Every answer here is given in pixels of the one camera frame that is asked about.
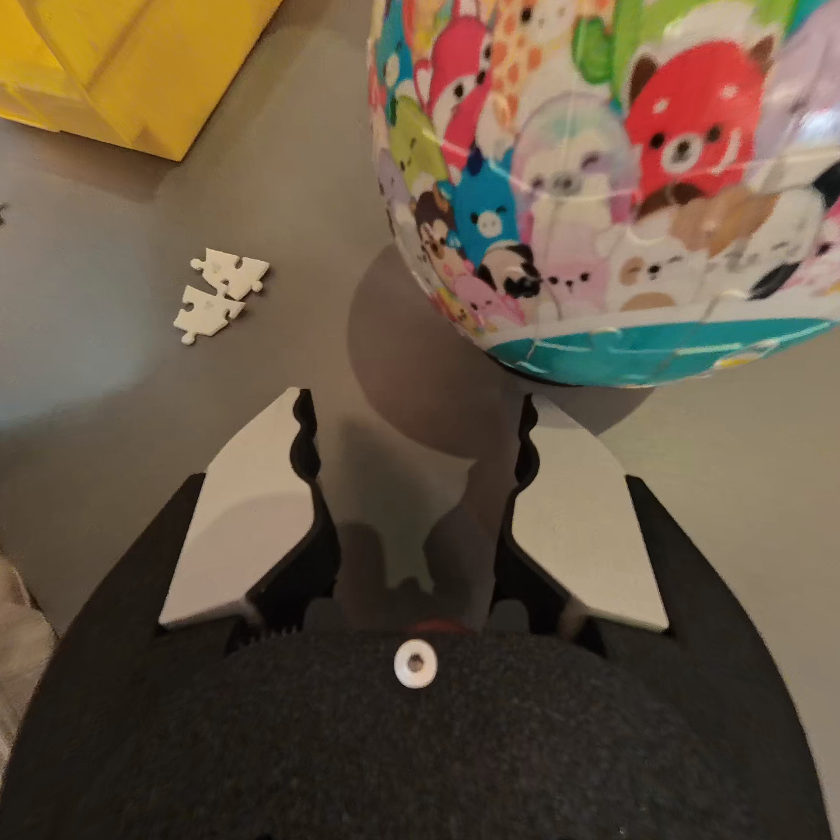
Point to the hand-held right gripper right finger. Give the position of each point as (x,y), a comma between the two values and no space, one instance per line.
(591,538)

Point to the colourful puzzle ball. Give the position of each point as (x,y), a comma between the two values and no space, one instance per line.
(604,184)

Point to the yellow plastic bin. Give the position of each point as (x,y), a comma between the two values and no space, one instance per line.
(118,66)

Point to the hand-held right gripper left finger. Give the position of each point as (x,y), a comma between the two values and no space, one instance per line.
(236,538)

